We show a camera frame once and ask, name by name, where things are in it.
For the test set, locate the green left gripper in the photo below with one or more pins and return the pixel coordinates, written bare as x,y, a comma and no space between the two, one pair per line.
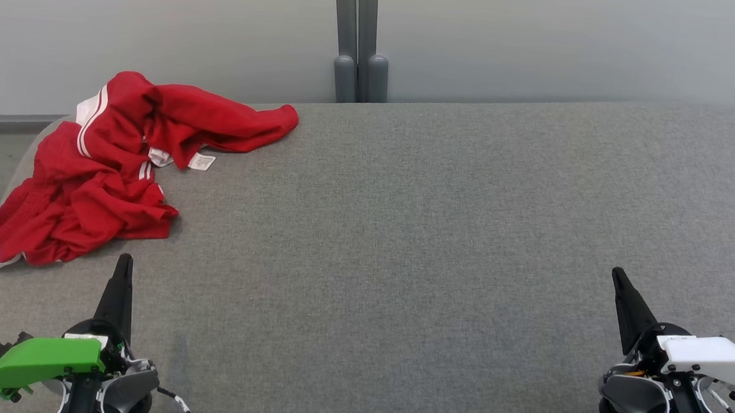
45,356

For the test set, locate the grey wall rail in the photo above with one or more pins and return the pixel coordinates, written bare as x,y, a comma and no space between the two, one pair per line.
9,122

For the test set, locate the grey partition post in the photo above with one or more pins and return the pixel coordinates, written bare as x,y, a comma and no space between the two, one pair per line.
372,41
346,39

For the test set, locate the red shorts with white trim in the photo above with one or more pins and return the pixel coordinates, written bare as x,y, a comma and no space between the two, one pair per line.
80,214

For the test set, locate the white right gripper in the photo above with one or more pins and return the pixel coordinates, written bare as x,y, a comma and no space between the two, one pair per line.
709,355

